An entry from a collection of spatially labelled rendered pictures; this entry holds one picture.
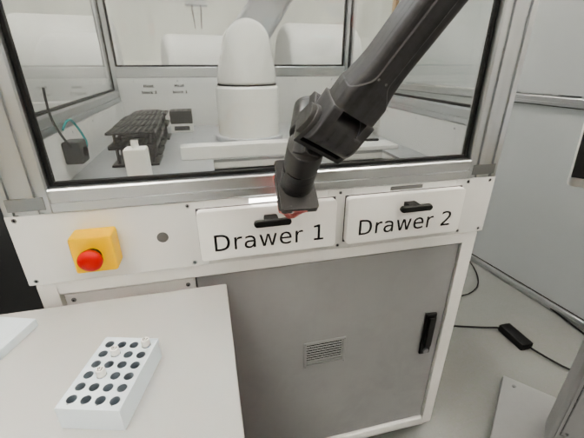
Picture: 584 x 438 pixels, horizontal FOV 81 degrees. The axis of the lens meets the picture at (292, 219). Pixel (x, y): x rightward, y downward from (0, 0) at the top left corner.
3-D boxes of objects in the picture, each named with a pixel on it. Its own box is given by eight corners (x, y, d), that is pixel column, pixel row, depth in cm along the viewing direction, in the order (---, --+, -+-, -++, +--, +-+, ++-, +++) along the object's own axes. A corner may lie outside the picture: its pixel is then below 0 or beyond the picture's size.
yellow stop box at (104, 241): (118, 271, 64) (109, 236, 61) (75, 276, 62) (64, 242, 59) (123, 257, 68) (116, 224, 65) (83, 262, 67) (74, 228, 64)
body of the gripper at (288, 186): (307, 164, 64) (315, 138, 58) (317, 212, 60) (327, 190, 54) (273, 166, 63) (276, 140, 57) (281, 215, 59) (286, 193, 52)
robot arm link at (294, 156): (285, 152, 48) (325, 160, 49) (292, 116, 52) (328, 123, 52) (280, 179, 55) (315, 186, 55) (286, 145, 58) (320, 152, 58)
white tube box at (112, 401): (125, 431, 44) (119, 410, 43) (62, 428, 45) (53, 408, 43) (162, 355, 56) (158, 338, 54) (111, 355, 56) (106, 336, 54)
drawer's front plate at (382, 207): (457, 230, 84) (467, 188, 79) (345, 244, 78) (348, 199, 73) (453, 228, 85) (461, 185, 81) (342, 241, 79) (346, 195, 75)
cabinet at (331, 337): (434, 434, 121) (487, 230, 88) (119, 516, 99) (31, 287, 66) (338, 282, 205) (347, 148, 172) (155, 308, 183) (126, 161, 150)
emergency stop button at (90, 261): (103, 272, 61) (98, 252, 59) (78, 275, 60) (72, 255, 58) (108, 262, 63) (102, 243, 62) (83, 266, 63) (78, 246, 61)
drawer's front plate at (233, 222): (335, 245, 77) (337, 200, 73) (202, 262, 71) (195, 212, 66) (332, 242, 79) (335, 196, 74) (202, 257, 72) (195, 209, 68)
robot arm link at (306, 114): (312, 116, 43) (363, 145, 47) (321, 55, 48) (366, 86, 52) (267, 160, 52) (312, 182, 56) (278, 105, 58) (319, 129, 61)
